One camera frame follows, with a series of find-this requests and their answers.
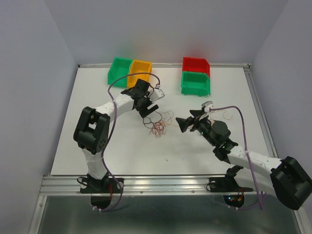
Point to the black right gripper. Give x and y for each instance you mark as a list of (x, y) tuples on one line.
[(189, 121)]

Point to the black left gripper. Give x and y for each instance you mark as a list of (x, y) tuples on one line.
[(144, 111)]

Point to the green plastic bin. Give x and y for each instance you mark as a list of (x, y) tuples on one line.
[(119, 68), (193, 83)]

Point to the red plastic bin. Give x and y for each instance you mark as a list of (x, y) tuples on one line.
[(198, 65)]

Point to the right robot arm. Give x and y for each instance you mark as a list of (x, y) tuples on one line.
[(284, 178)]

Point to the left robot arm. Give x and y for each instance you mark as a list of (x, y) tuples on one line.
[(95, 127)]

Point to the yellow plastic bin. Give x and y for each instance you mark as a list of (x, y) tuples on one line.
[(138, 66)]

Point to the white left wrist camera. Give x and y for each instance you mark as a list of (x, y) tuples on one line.
[(156, 94)]

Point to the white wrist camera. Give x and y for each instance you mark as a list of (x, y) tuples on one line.
[(156, 94), (207, 106)]

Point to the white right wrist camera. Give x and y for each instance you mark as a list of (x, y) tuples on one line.
[(207, 106)]

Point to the aluminium front rail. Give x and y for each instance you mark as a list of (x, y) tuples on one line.
[(143, 185)]

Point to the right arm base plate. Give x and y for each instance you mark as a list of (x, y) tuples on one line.
[(222, 184)]

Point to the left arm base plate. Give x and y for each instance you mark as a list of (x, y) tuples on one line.
[(90, 185)]

